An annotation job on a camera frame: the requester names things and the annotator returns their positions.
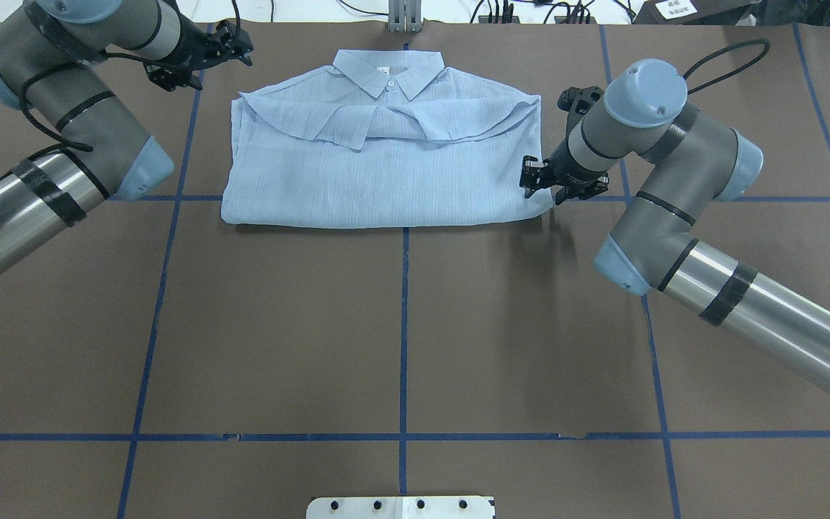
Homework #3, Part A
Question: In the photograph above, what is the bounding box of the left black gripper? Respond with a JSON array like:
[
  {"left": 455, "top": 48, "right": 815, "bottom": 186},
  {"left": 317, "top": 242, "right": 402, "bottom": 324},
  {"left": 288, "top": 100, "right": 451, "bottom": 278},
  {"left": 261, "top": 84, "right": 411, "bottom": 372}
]
[{"left": 145, "top": 20, "right": 254, "bottom": 92}]

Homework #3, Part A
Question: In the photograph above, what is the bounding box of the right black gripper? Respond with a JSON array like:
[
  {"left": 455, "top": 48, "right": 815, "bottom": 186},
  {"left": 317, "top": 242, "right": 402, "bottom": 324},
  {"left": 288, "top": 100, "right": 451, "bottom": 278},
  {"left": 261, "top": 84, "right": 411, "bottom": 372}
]
[{"left": 521, "top": 86, "right": 609, "bottom": 203}]

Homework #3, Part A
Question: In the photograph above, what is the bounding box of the light blue button shirt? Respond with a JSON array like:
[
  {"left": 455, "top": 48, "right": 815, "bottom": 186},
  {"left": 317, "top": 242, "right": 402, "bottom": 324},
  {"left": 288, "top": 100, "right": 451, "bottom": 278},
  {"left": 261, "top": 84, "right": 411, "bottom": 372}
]
[{"left": 220, "top": 50, "right": 553, "bottom": 229}]

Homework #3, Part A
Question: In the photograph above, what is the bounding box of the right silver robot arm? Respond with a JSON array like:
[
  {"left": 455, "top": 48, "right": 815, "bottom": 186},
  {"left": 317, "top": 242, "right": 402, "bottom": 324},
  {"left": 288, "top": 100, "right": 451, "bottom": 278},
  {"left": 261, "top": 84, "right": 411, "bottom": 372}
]
[{"left": 521, "top": 59, "right": 830, "bottom": 395}]

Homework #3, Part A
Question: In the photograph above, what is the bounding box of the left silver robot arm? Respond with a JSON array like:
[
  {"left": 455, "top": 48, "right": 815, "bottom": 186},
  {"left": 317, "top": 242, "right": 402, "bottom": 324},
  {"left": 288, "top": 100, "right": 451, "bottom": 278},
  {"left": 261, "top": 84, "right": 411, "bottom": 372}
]
[{"left": 0, "top": 1, "right": 254, "bottom": 274}]

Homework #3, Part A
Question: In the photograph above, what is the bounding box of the aluminium frame post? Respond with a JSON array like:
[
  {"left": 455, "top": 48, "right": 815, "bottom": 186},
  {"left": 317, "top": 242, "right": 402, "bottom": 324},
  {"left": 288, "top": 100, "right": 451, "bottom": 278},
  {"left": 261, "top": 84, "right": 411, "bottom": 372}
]
[{"left": 388, "top": 0, "right": 424, "bottom": 33}]

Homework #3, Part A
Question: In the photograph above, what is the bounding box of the black braided right cable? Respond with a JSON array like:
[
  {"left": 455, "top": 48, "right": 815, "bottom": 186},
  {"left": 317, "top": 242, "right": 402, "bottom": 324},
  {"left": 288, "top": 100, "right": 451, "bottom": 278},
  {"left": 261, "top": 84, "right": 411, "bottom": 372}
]
[{"left": 682, "top": 39, "right": 771, "bottom": 80}]

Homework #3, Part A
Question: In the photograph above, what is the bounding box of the white camera mast base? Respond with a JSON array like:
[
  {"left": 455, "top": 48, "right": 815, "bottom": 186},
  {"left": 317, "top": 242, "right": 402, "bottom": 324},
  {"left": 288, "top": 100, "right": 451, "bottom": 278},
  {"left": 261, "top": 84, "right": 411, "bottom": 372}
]
[{"left": 305, "top": 495, "right": 496, "bottom": 518}]

